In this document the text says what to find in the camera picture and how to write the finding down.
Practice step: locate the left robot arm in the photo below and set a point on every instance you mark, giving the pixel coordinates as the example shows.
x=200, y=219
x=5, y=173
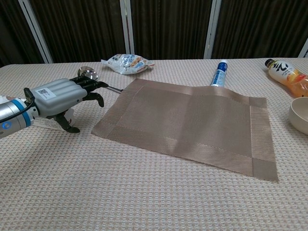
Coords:
x=12, y=120

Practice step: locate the light brown bowl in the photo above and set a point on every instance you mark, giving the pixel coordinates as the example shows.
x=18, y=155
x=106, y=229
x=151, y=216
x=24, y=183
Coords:
x=299, y=118

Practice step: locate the brown woven placemat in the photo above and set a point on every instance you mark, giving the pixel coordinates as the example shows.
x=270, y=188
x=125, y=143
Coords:
x=192, y=125

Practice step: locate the orange drink bottle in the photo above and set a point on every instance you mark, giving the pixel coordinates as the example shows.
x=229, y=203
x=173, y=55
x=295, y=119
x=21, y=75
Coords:
x=286, y=74

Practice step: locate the blue white toothpaste tube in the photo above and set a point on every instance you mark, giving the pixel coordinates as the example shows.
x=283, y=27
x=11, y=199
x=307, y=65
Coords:
x=220, y=74

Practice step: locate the grey metal partition post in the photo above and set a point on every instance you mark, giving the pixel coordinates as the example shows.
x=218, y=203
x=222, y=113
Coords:
x=212, y=29
x=36, y=31
x=127, y=29
x=304, y=50

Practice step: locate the white red baking paper box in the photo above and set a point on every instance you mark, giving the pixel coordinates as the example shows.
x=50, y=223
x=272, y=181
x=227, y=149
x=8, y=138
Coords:
x=43, y=123

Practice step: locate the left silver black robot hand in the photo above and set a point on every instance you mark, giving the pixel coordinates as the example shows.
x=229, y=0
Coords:
x=55, y=98

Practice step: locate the beige woven tablecloth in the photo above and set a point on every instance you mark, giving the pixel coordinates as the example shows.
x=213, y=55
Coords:
x=144, y=204

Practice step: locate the dark pleated curtain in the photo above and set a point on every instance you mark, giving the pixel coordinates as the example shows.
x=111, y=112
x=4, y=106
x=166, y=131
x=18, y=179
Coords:
x=168, y=24

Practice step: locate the white snack bag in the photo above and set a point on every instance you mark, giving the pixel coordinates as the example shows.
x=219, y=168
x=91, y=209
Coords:
x=127, y=64

